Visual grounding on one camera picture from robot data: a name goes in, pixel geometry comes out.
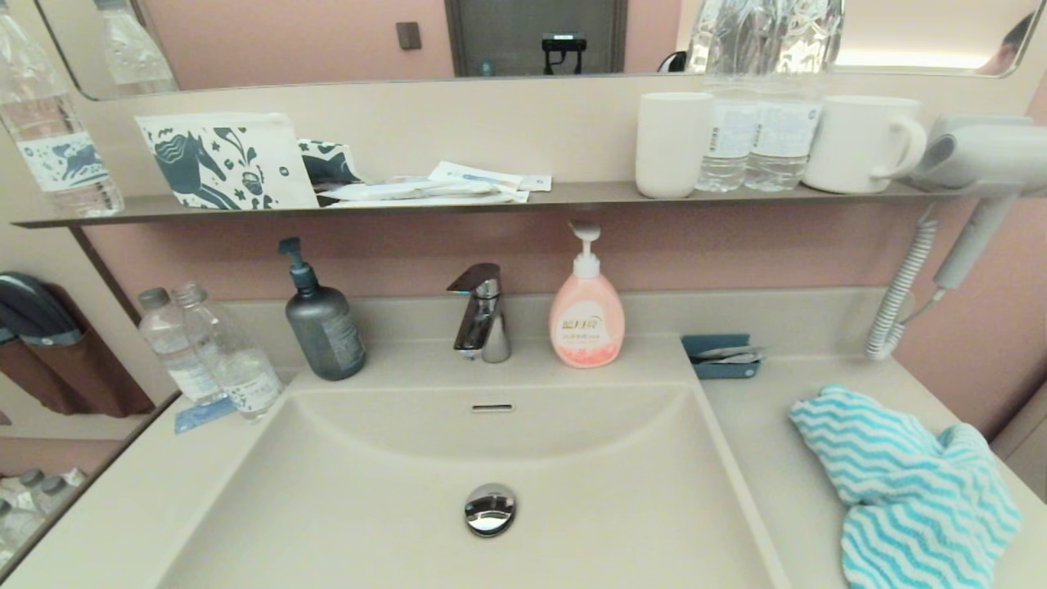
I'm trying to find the grey wall shelf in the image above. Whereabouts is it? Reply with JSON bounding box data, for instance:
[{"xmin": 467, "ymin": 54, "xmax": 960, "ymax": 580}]
[{"xmin": 12, "ymin": 181, "xmax": 1047, "ymax": 229}]

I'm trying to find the brown hanging pouch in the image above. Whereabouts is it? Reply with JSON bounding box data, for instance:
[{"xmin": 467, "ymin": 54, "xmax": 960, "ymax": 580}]
[{"xmin": 0, "ymin": 282, "xmax": 157, "ymax": 419}]

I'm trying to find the chrome sink drain plug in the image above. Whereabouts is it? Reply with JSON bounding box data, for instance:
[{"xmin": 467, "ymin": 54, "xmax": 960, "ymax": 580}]
[{"xmin": 464, "ymin": 482, "xmax": 519, "ymax": 537}]

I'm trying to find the dark grey pump bottle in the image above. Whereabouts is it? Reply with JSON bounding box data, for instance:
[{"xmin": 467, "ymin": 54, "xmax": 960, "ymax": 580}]
[{"xmin": 279, "ymin": 237, "xmax": 368, "ymax": 382}]

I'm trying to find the blue card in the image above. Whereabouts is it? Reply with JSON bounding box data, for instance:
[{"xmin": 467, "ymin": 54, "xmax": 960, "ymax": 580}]
[{"xmin": 174, "ymin": 397, "xmax": 239, "ymax": 435}]

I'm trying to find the dark grey rounded item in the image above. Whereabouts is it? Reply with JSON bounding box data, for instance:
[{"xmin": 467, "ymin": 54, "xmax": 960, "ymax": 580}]
[{"xmin": 0, "ymin": 272, "xmax": 86, "ymax": 347}]

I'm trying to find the pink hand soap pump bottle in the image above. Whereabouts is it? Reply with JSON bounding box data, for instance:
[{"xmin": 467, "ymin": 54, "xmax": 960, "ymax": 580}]
[{"xmin": 549, "ymin": 221, "xmax": 627, "ymax": 369}]

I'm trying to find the water bottle white text label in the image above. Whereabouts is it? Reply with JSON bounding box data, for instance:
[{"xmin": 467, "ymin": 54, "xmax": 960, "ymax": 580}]
[
  {"xmin": 744, "ymin": 0, "xmax": 844, "ymax": 194},
  {"xmin": 694, "ymin": 0, "xmax": 770, "ymax": 194}
]

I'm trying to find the small water bottle plain label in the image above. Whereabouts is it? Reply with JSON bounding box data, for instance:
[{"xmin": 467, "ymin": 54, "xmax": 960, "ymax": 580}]
[{"xmin": 137, "ymin": 287, "xmax": 227, "ymax": 407}]

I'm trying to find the chrome faucet lever handle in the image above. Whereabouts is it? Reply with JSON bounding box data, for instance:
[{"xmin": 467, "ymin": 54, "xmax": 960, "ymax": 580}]
[{"xmin": 447, "ymin": 263, "xmax": 502, "ymax": 297}]

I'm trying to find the water bottle blue print label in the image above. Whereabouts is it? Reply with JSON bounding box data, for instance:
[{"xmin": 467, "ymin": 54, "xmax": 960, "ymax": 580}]
[{"xmin": 0, "ymin": 0, "xmax": 127, "ymax": 218}]

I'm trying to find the teal amenity tray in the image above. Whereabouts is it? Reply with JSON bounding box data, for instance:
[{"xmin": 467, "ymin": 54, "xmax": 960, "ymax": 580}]
[{"xmin": 681, "ymin": 333, "xmax": 762, "ymax": 380}]

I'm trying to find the white grey hair dryer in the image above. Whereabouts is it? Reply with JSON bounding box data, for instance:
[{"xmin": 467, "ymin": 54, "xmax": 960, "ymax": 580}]
[{"xmin": 871, "ymin": 115, "xmax": 1047, "ymax": 292}]

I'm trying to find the chrome faucet body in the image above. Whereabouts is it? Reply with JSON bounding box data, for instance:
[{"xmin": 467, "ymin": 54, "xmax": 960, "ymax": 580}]
[{"xmin": 454, "ymin": 280, "xmax": 514, "ymax": 364}]

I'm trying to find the beige wash basin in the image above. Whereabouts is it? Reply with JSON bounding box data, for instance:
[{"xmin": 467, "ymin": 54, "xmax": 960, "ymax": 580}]
[{"xmin": 155, "ymin": 380, "xmax": 791, "ymax": 589}]

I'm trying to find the small dark blue printed pouch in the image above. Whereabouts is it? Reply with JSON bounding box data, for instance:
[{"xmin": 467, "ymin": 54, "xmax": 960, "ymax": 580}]
[{"xmin": 299, "ymin": 139, "xmax": 366, "ymax": 188}]

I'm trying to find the white coiled hair dryer cord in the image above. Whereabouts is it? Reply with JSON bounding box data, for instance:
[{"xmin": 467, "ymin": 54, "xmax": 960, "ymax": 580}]
[{"xmin": 865, "ymin": 217, "xmax": 938, "ymax": 362}]

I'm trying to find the white ceramic tumbler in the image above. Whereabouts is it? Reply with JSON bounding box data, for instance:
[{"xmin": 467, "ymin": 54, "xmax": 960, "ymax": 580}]
[{"xmin": 636, "ymin": 92, "xmax": 714, "ymax": 200}]

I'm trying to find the white blue amenity packet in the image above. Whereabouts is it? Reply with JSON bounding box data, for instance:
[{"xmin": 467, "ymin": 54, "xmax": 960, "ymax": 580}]
[{"xmin": 429, "ymin": 161, "xmax": 554, "ymax": 194}]

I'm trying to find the small clear capped bottle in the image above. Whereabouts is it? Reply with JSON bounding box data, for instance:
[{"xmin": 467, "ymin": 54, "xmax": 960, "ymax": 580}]
[
  {"xmin": 13, "ymin": 467, "xmax": 52, "ymax": 526},
  {"xmin": 39, "ymin": 470, "xmax": 89, "ymax": 526}
]

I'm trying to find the white pouch blue horse print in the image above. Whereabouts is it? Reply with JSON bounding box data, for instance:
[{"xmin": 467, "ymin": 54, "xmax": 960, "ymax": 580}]
[{"xmin": 135, "ymin": 113, "xmax": 321, "ymax": 211}]

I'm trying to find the white ceramic mug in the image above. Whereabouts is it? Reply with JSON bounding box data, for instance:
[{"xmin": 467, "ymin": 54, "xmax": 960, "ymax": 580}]
[{"xmin": 802, "ymin": 96, "xmax": 928, "ymax": 196}]

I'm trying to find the wall mirror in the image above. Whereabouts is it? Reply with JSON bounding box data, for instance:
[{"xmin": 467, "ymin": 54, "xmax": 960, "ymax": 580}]
[{"xmin": 37, "ymin": 0, "xmax": 1047, "ymax": 101}]

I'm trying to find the teal white zigzag striped towel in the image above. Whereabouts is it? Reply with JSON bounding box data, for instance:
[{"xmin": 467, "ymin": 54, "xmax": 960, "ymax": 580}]
[{"xmin": 789, "ymin": 384, "xmax": 1023, "ymax": 589}]

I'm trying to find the small water bottle blue print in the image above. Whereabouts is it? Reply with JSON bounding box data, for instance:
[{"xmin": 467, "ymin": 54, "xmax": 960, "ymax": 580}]
[{"xmin": 174, "ymin": 283, "xmax": 285, "ymax": 423}]

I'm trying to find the white wrapped amenity packet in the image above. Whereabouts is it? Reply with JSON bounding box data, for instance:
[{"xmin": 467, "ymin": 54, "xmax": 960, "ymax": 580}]
[{"xmin": 320, "ymin": 179, "xmax": 532, "ymax": 208}]

